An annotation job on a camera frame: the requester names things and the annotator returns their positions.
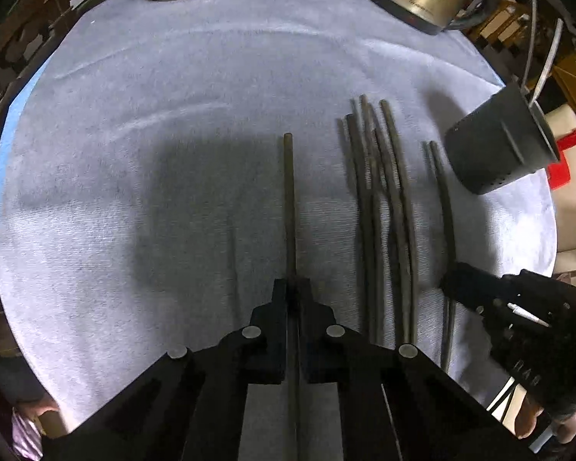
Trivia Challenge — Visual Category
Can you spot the dark carved wooden sideboard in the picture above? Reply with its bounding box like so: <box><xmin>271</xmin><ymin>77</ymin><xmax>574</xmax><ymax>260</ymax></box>
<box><xmin>0</xmin><ymin>0</ymin><xmax>140</xmax><ymax>356</ymax></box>

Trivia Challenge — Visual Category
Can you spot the dark wooden chopstick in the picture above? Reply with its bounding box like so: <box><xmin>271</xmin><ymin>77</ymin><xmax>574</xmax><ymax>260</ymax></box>
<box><xmin>430</xmin><ymin>140</ymin><xmax>460</xmax><ymax>330</ymax></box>
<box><xmin>282</xmin><ymin>133</ymin><xmax>302</xmax><ymax>461</ymax></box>

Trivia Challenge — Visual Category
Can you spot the red plastic stool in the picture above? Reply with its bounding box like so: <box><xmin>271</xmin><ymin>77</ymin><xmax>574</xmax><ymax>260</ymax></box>
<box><xmin>546</xmin><ymin>127</ymin><xmax>576</xmax><ymax>192</ymax></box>

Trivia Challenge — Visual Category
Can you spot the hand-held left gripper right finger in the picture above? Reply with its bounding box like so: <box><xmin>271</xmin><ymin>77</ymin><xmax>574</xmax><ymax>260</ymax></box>
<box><xmin>296</xmin><ymin>279</ymin><xmax>533</xmax><ymax>461</ymax></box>

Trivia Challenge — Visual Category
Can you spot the person's right hand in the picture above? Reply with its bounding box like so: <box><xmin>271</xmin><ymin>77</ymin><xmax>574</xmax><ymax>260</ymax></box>
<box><xmin>513</xmin><ymin>386</ymin><xmax>576</xmax><ymax>443</ymax></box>

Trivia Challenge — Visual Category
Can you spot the grey cylindrical chopstick holder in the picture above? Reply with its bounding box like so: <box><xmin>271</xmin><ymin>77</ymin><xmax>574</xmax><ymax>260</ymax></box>
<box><xmin>444</xmin><ymin>81</ymin><xmax>562</xmax><ymax>196</ymax></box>

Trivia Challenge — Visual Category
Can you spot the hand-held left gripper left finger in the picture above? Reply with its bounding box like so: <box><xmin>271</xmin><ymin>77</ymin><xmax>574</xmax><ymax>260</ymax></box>
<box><xmin>43</xmin><ymin>279</ymin><xmax>289</xmax><ymax>461</ymax></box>

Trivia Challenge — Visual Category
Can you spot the light blue table cover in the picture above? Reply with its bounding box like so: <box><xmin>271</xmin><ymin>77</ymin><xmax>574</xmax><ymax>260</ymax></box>
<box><xmin>0</xmin><ymin>58</ymin><xmax>49</xmax><ymax>231</ymax></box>

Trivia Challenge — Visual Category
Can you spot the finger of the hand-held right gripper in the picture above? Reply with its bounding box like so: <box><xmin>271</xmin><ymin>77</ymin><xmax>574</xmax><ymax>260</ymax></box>
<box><xmin>439</xmin><ymin>262</ymin><xmax>510</xmax><ymax>315</ymax></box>

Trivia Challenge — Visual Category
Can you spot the grey towel tablecloth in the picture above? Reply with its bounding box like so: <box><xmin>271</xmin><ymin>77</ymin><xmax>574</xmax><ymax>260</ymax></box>
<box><xmin>0</xmin><ymin>0</ymin><xmax>558</xmax><ymax>438</ymax></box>

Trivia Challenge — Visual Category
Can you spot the bunch of dark chopsticks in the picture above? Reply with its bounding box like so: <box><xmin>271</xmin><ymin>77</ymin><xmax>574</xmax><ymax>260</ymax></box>
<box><xmin>337</xmin><ymin>94</ymin><xmax>419</xmax><ymax>347</ymax></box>

